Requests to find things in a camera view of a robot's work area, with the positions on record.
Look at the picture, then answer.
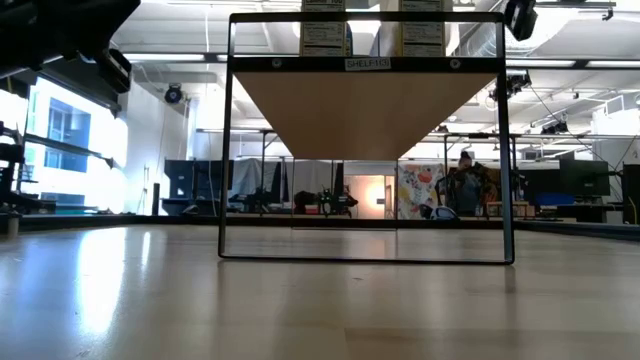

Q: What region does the yellow cereal box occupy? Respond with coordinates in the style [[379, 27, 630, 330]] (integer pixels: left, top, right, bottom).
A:
[[379, 0, 447, 58], [298, 0, 354, 58]]

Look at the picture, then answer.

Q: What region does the long ceiling light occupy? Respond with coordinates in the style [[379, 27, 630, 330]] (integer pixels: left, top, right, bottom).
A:
[[122, 49, 229, 65], [504, 58, 640, 70]]

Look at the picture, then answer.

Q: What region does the dark blue partition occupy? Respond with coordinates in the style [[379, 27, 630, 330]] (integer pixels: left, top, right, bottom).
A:
[[163, 158, 234, 216]]

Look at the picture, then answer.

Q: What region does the black metal rack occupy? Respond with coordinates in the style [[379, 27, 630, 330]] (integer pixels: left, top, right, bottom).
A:
[[0, 107, 29, 214]]

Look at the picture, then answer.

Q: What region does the orange patterned cloth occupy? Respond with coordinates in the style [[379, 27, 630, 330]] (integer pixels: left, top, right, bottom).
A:
[[482, 167, 503, 201]]

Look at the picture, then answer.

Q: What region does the black monitor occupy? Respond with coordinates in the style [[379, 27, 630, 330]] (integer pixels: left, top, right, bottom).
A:
[[622, 163, 640, 224], [558, 158, 612, 199]]

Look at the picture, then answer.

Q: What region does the person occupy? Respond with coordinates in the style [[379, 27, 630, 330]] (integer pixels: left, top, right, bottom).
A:
[[442, 149, 501, 217]]

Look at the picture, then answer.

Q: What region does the wooden box tray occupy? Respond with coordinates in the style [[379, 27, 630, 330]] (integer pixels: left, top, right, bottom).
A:
[[217, 10, 516, 266]]

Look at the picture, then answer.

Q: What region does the floral patterned cloth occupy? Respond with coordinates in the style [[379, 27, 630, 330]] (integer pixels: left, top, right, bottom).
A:
[[397, 163, 447, 221]]

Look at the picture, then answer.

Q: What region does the white and blue helmet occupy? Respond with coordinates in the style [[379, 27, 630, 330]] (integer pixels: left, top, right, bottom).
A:
[[419, 202, 459, 221]]

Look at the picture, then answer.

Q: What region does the black background robot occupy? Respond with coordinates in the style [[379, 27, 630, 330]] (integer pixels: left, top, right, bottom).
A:
[[294, 185, 360, 217]]

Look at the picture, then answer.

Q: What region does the ceiling rail fixture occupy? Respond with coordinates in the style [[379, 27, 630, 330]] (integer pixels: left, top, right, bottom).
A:
[[537, 0, 617, 22]]

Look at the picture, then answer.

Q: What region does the black ceiling camera rig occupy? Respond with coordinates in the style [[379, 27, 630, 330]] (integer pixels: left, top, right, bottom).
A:
[[489, 69, 534, 101]]

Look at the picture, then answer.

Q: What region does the round black ceiling camera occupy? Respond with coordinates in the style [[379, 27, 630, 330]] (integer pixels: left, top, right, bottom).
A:
[[163, 83, 184, 105]]

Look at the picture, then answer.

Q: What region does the grey post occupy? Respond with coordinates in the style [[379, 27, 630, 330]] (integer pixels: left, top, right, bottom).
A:
[[4, 210, 21, 239]]

